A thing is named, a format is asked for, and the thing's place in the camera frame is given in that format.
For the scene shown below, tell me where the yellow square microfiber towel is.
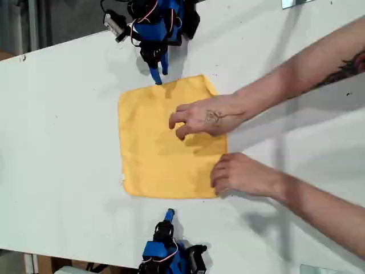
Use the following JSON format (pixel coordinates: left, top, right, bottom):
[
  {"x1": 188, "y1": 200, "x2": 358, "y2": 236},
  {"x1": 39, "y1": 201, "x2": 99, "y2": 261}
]
[{"x1": 118, "y1": 74, "x2": 229, "y2": 199}]

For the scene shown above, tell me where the person's right hand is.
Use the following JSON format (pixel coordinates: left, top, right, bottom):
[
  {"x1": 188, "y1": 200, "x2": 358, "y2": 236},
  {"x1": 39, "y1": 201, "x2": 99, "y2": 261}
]
[{"x1": 168, "y1": 94, "x2": 249, "y2": 142}]

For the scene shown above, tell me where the person's left hand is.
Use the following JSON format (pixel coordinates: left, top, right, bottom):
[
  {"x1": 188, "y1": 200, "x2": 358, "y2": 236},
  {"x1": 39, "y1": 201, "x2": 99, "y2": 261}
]
[{"x1": 209, "y1": 152, "x2": 283, "y2": 198}]

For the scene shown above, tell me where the black table clamp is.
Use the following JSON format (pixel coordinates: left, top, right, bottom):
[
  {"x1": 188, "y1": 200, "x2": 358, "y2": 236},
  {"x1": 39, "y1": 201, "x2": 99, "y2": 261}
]
[{"x1": 184, "y1": 0, "x2": 201, "y2": 40}]

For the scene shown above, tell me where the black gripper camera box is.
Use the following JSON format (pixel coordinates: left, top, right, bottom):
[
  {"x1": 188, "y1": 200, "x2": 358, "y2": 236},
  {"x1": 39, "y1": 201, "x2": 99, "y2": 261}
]
[
  {"x1": 185, "y1": 243, "x2": 209, "y2": 274},
  {"x1": 103, "y1": 10, "x2": 128, "y2": 44}
]

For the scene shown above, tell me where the black camera cable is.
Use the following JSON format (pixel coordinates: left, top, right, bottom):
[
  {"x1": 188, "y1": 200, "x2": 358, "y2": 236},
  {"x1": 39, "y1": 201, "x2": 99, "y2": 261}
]
[{"x1": 99, "y1": 0, "x2": 115, "y2": 15}]

